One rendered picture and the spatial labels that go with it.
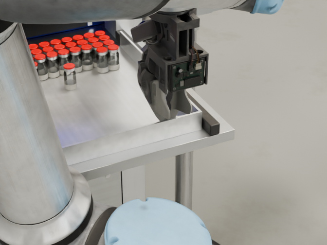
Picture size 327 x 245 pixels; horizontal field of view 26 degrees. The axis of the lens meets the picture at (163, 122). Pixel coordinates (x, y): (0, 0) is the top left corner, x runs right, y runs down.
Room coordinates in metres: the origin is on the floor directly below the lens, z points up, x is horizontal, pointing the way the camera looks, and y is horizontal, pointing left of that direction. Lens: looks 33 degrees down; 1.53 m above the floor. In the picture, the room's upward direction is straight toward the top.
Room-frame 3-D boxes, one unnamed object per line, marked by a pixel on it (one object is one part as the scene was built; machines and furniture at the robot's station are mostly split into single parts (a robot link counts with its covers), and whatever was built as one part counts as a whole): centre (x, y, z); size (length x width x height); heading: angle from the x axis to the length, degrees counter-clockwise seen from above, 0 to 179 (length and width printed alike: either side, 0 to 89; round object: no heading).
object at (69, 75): (1.12, 0.17, 0.90); 0.02 x 0.02 x 0.04
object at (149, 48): (0.94, -0.02, 1.06); 0.09 x 0.08 x 0.12; 26
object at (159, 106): (0.94, 0.00, 0.95); 0.06 x 0.03 x 0.09; 26
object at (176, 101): (0.95, -0.03, 0.95); 0.06 x 0.03 x 0.09; 26
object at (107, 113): (1.08, 0.13, 0.90); 0.34 x 0.26 x 0.04; 26
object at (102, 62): (1.18, 0.11, 0.90); 0.02 x 0.02 x 0.05
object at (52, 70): (1.18, 0.18, 0.90); 0.18 x 0.02 x 0.05; 116
